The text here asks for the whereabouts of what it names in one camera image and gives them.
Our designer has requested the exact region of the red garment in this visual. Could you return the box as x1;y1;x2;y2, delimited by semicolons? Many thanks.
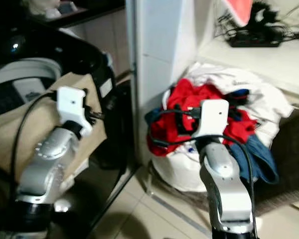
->
146;78;259;158

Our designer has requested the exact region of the black top-loading washing machine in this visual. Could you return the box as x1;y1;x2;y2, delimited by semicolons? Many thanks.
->
0;0;133;172

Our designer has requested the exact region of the white laundry basket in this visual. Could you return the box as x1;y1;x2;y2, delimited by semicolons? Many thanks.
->
151;143;209;193

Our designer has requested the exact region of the beige cloth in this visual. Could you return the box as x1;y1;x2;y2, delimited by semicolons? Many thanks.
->
0;72;108;189

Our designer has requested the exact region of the white cabinet panel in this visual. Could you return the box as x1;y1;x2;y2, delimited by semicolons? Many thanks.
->
125;0;201;167

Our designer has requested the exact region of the white garment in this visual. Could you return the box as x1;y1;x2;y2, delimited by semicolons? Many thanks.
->
183;61;296;142

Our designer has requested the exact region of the blue denim garment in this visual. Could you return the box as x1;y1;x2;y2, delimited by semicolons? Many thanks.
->
228;133;281;186

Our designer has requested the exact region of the dark countertop shelf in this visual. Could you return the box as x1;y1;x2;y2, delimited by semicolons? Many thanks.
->
20;0;126;29

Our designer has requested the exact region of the pink cloth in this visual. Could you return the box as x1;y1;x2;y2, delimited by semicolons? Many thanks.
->
223;0;255;27

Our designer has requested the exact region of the white crumpled item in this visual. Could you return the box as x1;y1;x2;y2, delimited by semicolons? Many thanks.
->
21;0;63;20

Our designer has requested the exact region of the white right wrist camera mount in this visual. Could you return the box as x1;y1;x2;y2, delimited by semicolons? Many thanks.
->
195;98;230;141

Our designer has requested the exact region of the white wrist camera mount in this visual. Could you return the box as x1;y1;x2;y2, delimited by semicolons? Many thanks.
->
57;86;88;126
195;98;230;141

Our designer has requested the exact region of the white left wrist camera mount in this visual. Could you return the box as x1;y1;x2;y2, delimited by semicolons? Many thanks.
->
57;86;88;126

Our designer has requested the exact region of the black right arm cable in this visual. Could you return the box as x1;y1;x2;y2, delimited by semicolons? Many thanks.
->
149;107;256;210

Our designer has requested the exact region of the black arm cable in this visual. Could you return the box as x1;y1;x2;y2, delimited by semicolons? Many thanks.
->
10;91;60;197
149;107;256;210

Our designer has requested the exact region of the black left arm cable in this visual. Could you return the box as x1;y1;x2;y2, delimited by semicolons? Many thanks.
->
10;91;60;197

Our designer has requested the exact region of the black power strip with cables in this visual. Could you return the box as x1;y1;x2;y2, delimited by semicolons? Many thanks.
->
216;1;299;49

